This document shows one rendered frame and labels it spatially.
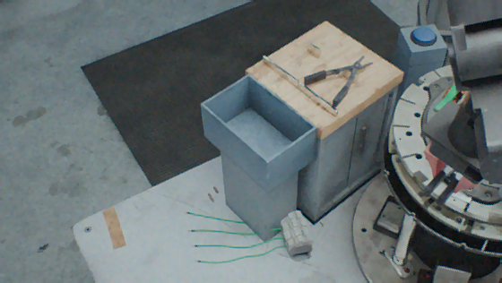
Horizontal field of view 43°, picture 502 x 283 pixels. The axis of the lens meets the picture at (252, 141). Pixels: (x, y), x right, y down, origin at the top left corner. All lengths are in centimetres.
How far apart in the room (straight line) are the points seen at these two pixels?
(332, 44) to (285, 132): 19
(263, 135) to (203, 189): 24
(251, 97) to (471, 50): 57
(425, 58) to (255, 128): 35
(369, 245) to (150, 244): 42
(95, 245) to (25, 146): 133
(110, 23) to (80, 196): 95
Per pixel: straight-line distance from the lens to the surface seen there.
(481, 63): 65
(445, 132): 78
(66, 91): 271
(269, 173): 101
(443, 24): 146
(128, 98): 260
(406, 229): 110
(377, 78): 112
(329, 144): 110
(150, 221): 128
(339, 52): 116
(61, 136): 255
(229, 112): 113
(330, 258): 122
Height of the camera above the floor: 184
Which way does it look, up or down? 50 degrees down
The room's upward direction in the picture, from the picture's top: 2 degrees counter-clockwise
